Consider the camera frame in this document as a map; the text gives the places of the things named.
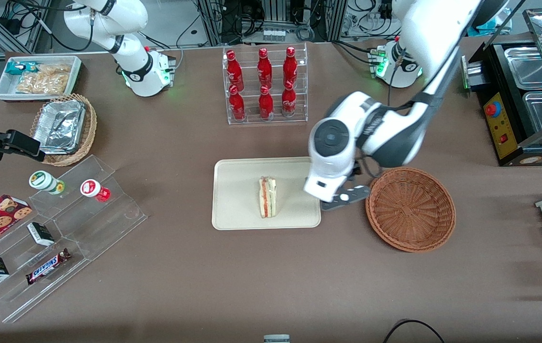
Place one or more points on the large round wicker basket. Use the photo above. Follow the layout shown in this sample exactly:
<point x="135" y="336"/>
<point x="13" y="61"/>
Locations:
<point x="409" y="209"/>

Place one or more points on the clear acrylic bottle rack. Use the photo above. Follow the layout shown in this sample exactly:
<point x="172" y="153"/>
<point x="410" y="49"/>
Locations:
<point x="301" y="83"/>

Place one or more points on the red cola bottle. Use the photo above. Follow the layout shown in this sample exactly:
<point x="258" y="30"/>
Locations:
<point x="237" y="105"/>
<point x="288" y="101"/>
<point x="290" y="66"/>
<point x="266" y="105"/>
<point x="264" y="69"/>
<point x="235" y="71"/>

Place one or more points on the green-lidded white drink bottle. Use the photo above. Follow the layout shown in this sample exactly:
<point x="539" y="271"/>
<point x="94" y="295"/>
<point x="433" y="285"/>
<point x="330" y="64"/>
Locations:
<point x="44" y="181"/>

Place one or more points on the clear acrylic stepped shelf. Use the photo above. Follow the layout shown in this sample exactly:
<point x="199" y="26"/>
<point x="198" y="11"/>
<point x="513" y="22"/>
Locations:
<point x="104" y="224"/>

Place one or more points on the red-lidded white drink bottle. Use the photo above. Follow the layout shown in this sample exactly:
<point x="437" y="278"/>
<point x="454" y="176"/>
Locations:
<point x="93" y="189"/>

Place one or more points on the small wicker basket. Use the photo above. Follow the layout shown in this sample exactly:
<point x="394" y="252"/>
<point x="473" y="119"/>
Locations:
<point x="89" y="128"/>

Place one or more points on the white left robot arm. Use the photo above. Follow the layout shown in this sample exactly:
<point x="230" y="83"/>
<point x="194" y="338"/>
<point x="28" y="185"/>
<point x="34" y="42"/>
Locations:
<point x="342" y="162"/>

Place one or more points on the white rectangular plastic bin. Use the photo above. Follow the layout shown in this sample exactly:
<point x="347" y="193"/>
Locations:
<point x="1" y="90"/>

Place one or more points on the teal cloth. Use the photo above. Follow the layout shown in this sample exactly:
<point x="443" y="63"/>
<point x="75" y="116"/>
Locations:
<point x="490" y="26"/>

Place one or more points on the white connector strip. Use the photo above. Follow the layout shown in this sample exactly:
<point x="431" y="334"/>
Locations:
<point x="273" y="34"/>

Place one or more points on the clear bag of crackers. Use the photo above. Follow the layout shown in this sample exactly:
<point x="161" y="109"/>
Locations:
<point x="44" y="80"/>

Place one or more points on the aluminium frame rack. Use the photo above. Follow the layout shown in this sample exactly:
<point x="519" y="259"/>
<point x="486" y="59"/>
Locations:
<point x="335" y="19"/>

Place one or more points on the Snickers chocolate bar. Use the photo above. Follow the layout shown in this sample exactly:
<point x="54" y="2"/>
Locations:
<point x="47" y="267"/>

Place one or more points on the black food warmer machine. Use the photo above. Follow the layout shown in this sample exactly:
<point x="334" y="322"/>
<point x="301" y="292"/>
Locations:
<point x="504" y="124"/>

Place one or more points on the triangular sandwich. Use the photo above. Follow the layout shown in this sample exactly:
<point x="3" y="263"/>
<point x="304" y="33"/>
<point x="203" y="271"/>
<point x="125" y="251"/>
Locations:
<point x="268" y="197"/>

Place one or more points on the green snack packet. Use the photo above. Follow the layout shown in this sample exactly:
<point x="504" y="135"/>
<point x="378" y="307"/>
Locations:
<point x="18" y="67"/>

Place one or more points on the cream plastic tray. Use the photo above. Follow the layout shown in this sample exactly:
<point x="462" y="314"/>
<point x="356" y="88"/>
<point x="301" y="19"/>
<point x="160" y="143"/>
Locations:
<point x="237" y="195"/>

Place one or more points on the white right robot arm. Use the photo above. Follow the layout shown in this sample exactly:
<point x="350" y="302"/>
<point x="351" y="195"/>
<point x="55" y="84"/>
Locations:
<point x="133" y="62"/>

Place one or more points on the stack of foil containers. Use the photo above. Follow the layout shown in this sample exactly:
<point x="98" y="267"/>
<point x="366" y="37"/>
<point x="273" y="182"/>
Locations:
<point x="61" y="126"/>

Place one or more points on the small grey device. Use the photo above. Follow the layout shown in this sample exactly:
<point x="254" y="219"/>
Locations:
<point x="276" y="338"/>

